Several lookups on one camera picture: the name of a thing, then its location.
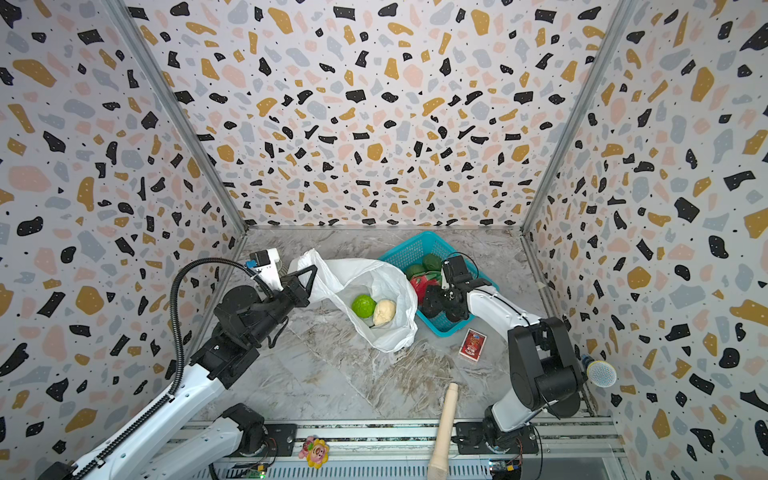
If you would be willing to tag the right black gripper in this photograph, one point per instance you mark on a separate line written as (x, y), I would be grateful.
(441, 297)

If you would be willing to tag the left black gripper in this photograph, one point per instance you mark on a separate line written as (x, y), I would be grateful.
(295, 290)

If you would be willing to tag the red dragon fruit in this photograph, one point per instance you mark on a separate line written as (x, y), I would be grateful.
(421, 283)

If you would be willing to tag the white plastic bag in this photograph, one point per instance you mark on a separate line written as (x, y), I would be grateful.
(375, 296)

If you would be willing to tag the cream white fruit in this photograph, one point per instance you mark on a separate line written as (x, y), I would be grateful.
(384, 312)

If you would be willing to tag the light green round fruit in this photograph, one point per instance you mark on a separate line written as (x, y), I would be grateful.
(363, 306)

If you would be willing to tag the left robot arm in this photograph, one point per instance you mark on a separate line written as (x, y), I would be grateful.
(137, 450)

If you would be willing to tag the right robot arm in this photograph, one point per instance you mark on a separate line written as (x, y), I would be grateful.
(544, 372)

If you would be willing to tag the dark green avocado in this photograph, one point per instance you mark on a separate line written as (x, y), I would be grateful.
(431, 263)

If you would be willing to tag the teal plastic basket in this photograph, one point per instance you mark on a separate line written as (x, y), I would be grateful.
(420, 259)

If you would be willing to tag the red card box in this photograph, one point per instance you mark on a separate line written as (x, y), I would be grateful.
(472, 345)

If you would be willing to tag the beige wooden rolling pin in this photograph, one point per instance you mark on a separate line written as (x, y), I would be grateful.
(438, 467)

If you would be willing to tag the pink yellow flower toy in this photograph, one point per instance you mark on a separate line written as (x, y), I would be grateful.
(315, 451)

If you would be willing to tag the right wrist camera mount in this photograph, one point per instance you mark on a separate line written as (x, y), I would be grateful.
(455, 271)

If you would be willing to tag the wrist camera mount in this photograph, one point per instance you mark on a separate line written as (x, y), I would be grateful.
(267, 264)
(455, 271)

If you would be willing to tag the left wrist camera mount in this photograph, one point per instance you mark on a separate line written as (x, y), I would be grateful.
(267, 264)

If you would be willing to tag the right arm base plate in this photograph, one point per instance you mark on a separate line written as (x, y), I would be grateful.
(482, 438)

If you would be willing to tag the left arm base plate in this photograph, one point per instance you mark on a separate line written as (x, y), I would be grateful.
(268, 441)

